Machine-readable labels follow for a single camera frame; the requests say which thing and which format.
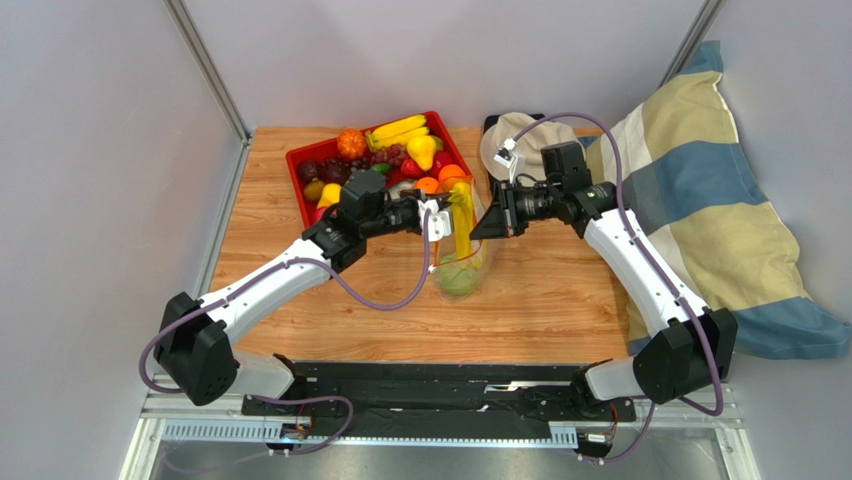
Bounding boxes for clear zip top bag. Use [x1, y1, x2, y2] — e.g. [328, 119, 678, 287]
[430, 176, 496, 302]

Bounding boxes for green cabbage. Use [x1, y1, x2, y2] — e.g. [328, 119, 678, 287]
[433, 254, 485, 298]

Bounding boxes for red apple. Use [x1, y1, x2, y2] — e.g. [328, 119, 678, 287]
[313, 207, 327, 223]

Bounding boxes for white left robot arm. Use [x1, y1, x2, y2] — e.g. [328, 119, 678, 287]
[138, 170, 441, 406]

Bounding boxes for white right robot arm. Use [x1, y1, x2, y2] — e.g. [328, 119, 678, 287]
[471, 139, 738, 415]

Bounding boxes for small orange tangerine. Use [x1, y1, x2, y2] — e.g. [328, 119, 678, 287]
[415, 177, 442, 195]

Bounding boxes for red plastic tray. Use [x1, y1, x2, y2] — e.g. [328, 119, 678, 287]
[285, 111, 472, 227]

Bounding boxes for orange fruit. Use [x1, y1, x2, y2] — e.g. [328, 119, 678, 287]
[438, 164, 467, 190]

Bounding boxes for yellow pear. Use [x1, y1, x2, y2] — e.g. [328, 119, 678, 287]
[406, 135, 438, 171]

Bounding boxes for dark purple grapes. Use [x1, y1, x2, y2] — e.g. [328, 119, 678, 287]
[319, 144, 409, 186]

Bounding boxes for beige bucket hat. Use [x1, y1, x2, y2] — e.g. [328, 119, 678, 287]
[479, 112, 580, 187]

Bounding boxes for yellow banana in tray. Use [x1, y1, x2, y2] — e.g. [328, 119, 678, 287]
[365, 114, 427, 150]

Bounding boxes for orange pumpkin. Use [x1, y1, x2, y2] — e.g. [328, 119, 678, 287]
[336, 128, 369, 161]

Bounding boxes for black object under hat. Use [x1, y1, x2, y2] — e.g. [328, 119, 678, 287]
[483, 113, 545, 131]

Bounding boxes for brown kiwi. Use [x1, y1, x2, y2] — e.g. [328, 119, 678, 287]
[303, 178, 326, 203]

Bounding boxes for dark purple mangosteen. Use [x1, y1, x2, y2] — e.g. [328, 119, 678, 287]
[296, 159, 323, 185]

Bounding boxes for striped pillow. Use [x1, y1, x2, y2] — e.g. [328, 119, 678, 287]
[585, 41, 851, 360]

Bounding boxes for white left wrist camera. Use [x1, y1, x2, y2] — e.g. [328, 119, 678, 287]
[417, 199, 454, 243]

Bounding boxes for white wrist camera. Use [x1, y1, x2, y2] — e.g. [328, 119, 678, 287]
[417, 199, 454, 243]
[493, 138, 522, 183]

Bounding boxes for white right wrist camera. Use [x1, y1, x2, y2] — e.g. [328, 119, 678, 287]
[493, 138, 522, 183]

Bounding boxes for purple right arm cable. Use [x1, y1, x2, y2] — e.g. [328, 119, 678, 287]
[509, 111, 725, 465]

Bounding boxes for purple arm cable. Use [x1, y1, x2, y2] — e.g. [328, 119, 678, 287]
[509, 111, 725, 465]
[137, 206, 435, 461]

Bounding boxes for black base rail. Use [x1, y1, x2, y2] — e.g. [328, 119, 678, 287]
[241, 361, 637, 440]

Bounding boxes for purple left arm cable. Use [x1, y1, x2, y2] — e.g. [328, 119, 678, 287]
[137, 206, 435, 461]

